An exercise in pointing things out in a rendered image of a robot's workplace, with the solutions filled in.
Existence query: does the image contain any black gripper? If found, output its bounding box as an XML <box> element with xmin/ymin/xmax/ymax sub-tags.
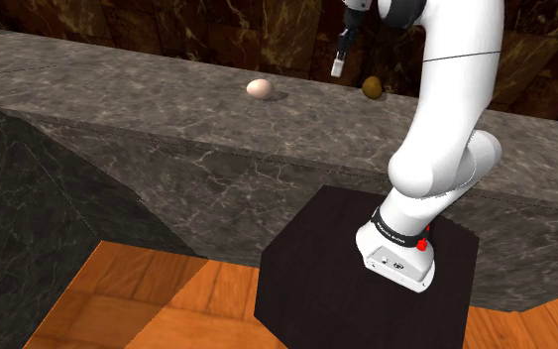
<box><xmin>330</xmin><ymin>8</ymin><xmax>368</xmax><ymax>78</ymax></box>

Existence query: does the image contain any brown round potato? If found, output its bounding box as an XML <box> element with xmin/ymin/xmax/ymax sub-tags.
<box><xmin>361</xmin><ymin>75</ymin><xmax>384</xmax><ymax>101</ymax></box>

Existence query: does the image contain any pale egg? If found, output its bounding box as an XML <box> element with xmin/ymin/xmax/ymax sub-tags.
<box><xmin>246</xmin><ymin>78</ymin><xmax>276</xmax><ymax>101</ymax></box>

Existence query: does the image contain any dark robot stand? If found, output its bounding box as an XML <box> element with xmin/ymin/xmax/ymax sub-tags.
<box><xmin>253</xmin><ymin>184</ymin><xmax>481</xmax><ymax>349</ymax></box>

